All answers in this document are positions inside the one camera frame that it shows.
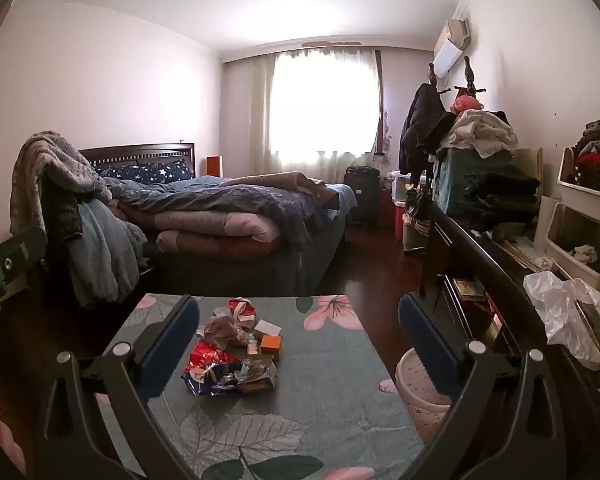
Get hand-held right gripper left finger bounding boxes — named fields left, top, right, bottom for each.
left=35, top=294, right=201, bottom=480

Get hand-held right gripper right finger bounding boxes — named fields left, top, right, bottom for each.
left=397, top=292, right=567, bottom=480

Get red foil wrapper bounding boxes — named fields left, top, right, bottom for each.
left=182, top=342, right=243, bottom=376

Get brown tissue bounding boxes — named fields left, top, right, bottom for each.
left=197, top=317, right=248, bottom=351

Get pink waste bin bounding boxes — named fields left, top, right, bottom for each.
left=395, top=347, right=453, bottom=443

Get red white wrapper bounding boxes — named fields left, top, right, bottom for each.
left=227, top=297, right=258, bottom=328

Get small orange box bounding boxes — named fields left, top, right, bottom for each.
left=260, top=335, right=283, bottom=361

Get books in dresser shelf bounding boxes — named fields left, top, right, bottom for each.
left=450, top=276, right=506, bottom=336

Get grey fuzzy blanket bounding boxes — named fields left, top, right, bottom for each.
left=10, top=131, right=113, bottom=233

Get light blue blanket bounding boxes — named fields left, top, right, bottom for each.
left=70, top=200, right=148, bottom=308

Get dark wooden dresser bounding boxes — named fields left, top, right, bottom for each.
left=420, top=205, right=600, bottom=461

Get folded pink comforter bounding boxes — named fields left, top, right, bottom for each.
left=155, top=210, right=283, bottom=261

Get bed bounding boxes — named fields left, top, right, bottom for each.
left=77, top=142, right=358, bottom=297

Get red box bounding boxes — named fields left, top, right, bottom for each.
left=391, top=200, right=406, bottom=241

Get white plastic bag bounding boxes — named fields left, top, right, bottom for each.
left=523, top=271, right=600, bottom=371

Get blue patterned quilt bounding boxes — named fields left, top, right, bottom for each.
left=105, top=177, right=356, bottom=251

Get clear plastic container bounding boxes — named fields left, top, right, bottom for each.
left=386, top=170, right=413, bottom=206

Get black suitcase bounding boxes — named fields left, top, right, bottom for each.
left=342, top=165, right=382, bottom=228

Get teal storage box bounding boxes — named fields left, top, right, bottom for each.
left=432, top=147, right=516, bottom=216

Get blue starry pillow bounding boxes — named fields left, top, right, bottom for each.
left=92, top=159, right=193, bottom=183

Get dark wooden headboard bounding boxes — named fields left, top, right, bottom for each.
left=78, top=142, right=196, bottom=181

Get folded dark clothes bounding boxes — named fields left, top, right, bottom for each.
left=467, top=160, right=543, bottom=231

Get brown blanket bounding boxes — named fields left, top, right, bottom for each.
left=217, top=171, right=331, bottom=198

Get white storage bin rack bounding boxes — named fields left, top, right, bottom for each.
left=535, top=147, right=600, bottom=296

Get black jacket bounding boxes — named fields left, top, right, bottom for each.
left=399, top=82, right=456, bottom=176

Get pile of light clothes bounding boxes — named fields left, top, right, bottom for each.
left=447, top=109, right=520, bottom=158

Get red folded garment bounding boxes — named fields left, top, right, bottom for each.
left=575, top=150, right=600, bottom=181

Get white sheer curtain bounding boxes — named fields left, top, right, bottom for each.
left=247, top=47, right=386, bottom=181

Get dark wooden coat rack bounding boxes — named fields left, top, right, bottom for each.
left=427, top=55, right=488, bottom=100

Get white air conditioner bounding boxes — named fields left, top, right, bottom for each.
left=432, top=17, right=472, bottom=78

